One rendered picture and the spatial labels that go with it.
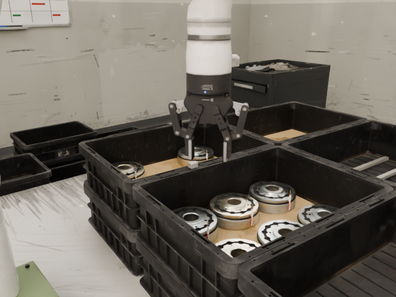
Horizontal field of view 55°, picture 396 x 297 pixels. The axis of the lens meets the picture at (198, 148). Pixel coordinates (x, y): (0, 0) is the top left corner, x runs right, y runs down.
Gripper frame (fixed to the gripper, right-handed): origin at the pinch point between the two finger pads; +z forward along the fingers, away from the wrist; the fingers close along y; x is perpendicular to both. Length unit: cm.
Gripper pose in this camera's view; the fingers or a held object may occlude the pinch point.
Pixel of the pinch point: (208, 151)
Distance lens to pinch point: 67.1
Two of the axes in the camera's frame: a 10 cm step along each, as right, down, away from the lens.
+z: 0.0, 9.4, 3.4
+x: 1.8, -3.4, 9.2
